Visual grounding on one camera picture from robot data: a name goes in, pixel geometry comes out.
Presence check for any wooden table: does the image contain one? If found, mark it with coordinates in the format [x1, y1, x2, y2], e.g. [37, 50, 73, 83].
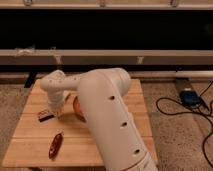
[1, 78, 159, 169]

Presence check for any blue power adapter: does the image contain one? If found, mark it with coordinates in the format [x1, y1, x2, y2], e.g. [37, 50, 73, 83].
[179, 90, 200, 106]

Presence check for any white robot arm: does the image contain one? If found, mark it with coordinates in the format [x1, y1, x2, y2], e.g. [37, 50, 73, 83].
[40, 68, 158, 171]

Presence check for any dark red spoon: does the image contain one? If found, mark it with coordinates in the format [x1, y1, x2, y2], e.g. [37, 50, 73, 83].
[49, 133, 63, 159]

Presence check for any black cable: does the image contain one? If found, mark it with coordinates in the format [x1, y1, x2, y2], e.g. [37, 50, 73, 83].
[155, 79, 213, 169]

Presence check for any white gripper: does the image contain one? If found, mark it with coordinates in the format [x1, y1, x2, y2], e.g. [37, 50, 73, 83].
[47, 91, 69, 116]

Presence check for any orange plate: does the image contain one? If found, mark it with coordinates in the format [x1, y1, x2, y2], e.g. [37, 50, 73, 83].
[73, 97, 85, 122]

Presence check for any black and orange eraser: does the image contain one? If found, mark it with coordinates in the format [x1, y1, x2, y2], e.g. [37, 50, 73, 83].
[37, 109, 54, 122]

